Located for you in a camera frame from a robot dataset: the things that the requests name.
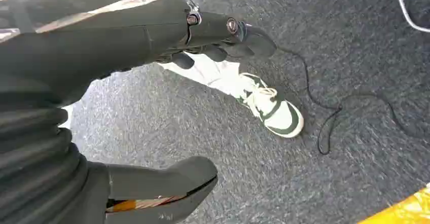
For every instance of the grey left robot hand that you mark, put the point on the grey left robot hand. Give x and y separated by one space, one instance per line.
100 44

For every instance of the person's leg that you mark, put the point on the person's leg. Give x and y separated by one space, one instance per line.
215 74

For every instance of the ribbed grey left arm sleeve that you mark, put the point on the ribbed grey left arm sleeve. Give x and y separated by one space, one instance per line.
33 168

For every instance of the white and green shoe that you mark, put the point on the white and green shoe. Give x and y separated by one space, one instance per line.
278 115

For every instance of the yellow sheet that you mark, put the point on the yellow sheet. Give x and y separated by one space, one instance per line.
410 211

